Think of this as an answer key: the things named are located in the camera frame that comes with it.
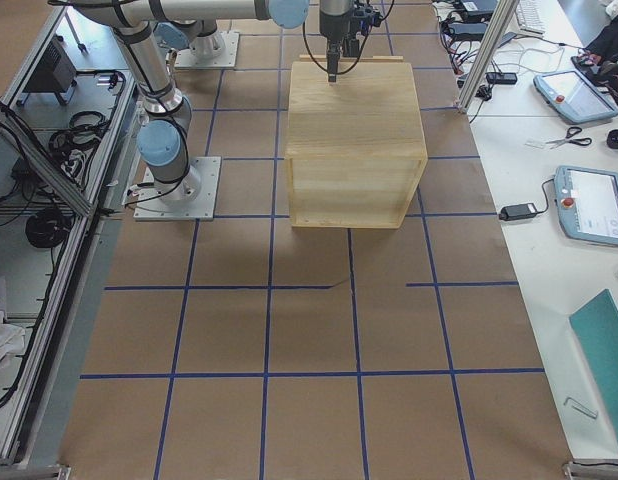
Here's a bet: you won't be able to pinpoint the white crumpled cloth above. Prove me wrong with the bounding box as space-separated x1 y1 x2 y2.
0 277 25 381

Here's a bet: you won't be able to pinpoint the wooden drawer cabinet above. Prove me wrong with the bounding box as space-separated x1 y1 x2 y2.
285 57 428 229

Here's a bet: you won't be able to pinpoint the black scissors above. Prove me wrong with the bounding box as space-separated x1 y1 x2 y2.
546 126 592 148

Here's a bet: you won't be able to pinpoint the teal board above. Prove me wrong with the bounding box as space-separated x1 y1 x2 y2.
569 289 618 442

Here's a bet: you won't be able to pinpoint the aluminium frame post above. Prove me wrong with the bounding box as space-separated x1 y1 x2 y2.
456 0 518 113

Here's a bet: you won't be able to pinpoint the metal allen key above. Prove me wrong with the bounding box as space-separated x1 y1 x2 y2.
563 396 599 420

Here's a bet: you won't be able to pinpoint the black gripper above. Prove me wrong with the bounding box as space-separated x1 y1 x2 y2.
319 0 357 83

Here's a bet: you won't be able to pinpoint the black power brick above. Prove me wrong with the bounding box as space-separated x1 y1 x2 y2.
498 203 539 221

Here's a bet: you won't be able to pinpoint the lower teach pendant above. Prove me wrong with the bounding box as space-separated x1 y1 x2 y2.
554 165 618 247

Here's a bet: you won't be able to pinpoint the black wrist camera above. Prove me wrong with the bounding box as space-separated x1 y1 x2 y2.
350 0 383 36

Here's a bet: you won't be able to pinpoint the teach pendant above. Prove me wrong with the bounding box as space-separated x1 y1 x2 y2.
533 70 618 124
554 165 618 247

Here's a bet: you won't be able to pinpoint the upper teach pendant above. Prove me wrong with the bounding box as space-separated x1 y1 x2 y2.
533 70 618 124

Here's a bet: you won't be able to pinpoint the coiled black cables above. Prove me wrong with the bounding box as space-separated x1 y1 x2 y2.
48 111 110 166

